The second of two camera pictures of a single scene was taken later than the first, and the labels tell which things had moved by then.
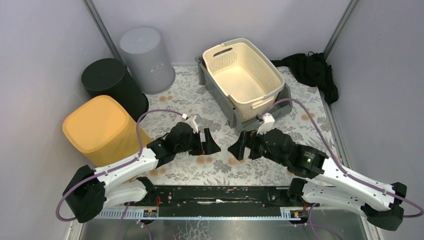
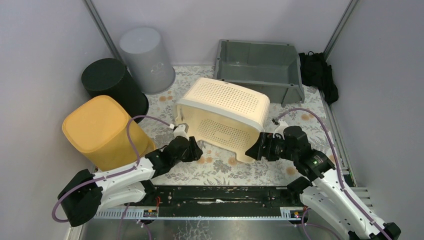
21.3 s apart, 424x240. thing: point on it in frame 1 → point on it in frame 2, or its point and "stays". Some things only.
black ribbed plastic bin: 109,77 stays
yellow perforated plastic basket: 101,126 stays
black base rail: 218,196 stays
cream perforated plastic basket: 238,68 → 223,114
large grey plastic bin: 146,59 stays
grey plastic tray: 283,102 → 270,69
